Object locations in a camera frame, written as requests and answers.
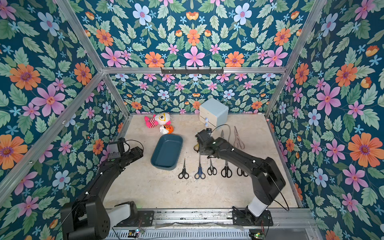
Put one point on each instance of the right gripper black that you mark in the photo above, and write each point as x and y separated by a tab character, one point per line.
201	144

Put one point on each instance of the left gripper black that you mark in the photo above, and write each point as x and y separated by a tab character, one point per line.
136	152

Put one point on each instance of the yellow handled scissors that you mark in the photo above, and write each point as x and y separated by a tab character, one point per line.
197	148

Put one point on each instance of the slim black scissors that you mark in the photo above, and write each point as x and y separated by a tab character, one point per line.
212	171

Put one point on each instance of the blue handled scissors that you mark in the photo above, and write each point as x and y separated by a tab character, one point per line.
200	174

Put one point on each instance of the teal plastic storage box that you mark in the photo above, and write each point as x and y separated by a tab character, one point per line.
167	152

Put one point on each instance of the beige handled kitchen scissors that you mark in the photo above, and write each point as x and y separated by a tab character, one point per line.
238	142

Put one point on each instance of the large black scissors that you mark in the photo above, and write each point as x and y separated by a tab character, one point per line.
226	171

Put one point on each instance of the small black scissors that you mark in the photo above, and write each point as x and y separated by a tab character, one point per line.
183	174

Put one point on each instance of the black oval handle scissors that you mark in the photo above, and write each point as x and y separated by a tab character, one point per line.
241	173

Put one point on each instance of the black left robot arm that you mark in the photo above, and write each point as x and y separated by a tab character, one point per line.
86	218

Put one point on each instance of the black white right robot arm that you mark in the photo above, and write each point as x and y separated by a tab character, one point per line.
267	179

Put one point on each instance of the light blue drawer cabinet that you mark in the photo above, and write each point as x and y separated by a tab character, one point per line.
213	113

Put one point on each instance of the orange white plush toy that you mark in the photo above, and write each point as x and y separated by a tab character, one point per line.
166	129

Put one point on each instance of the pink white plush fish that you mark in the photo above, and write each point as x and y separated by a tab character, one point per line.
158	120

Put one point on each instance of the white ventilation grille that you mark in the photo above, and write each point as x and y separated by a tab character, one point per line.
181	234

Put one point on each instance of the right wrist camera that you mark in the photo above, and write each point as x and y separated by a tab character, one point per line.
204	136

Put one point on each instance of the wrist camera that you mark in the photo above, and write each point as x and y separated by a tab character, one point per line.
204	136
117	149

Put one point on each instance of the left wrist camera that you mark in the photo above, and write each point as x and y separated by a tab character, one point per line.
117	149

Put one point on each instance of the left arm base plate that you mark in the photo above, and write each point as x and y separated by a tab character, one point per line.
140	219

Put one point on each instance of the black hook rail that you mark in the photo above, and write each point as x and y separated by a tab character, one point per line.
197	70

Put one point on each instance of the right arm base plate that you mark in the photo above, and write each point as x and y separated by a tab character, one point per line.
244	217

